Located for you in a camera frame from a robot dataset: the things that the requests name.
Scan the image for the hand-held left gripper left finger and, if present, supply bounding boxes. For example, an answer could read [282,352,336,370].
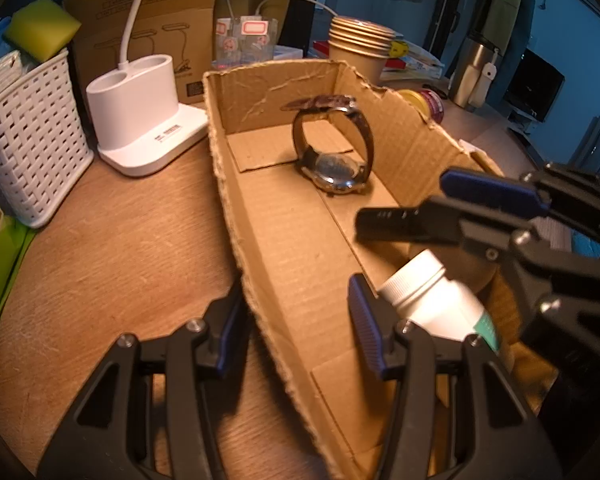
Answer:
[36,280,248,480]

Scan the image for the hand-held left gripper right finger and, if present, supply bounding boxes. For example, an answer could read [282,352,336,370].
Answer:
[347,273,563,480]

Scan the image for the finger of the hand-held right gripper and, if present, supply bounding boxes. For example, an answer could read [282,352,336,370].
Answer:
[439,162,600,241]
[355,197,600,341]

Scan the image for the white pill bottle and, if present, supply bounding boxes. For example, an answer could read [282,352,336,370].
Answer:
[377,250,503,353]

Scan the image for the wristwatch with dark strap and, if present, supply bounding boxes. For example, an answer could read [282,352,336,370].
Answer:
[280,94,376,197]

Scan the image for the cardboard box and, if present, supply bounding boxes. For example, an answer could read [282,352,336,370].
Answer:
[202,58,556,480]

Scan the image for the white side desk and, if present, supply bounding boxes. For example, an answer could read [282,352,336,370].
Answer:
[507,107,546,136]

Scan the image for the printed blue blanket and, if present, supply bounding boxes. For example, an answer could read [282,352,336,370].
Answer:
[570,232,600,261]

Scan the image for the black monitor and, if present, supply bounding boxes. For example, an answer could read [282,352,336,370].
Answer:
[502,47,566,123]

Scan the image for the steel tumbler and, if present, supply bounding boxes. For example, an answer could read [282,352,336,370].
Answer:
[447,35,501,108]

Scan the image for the stack of papers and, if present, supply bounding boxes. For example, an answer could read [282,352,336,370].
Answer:
[380,40,446,81]

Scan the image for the stack of brown paper cups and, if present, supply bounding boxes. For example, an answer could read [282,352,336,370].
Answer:
[327,15,397,86]

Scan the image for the green tissue packet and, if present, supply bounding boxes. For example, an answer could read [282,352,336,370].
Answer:
[0,170,36,353]

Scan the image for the white desk lamp base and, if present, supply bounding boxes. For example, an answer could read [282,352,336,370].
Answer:
[86,0,211,177]

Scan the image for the white woven plastic basket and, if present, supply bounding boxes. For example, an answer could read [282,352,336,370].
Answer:
[0,47,95,228]

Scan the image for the brown lamp carton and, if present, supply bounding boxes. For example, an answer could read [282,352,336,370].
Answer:
[62,0,224,106]

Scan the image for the white packet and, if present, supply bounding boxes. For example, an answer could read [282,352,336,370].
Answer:
[0,51,38,111]

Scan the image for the yellow sponge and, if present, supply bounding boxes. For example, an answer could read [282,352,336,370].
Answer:
[4,0,82,63]

